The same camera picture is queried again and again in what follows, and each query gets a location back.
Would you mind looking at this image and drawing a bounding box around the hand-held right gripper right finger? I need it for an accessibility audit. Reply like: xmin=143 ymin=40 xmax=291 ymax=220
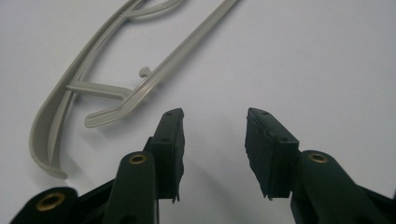
xmin=244 ymin=107 xmax=301 ymax=201

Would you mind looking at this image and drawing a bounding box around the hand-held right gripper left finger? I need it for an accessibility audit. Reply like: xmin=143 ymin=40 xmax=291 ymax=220
xmin=143 ymin=107 xmax=186 ymax=203

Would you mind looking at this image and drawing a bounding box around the grey plastic clothes hanger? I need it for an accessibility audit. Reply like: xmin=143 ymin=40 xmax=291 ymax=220
xmin=29 ymin=0 xmax=239 ymax=180

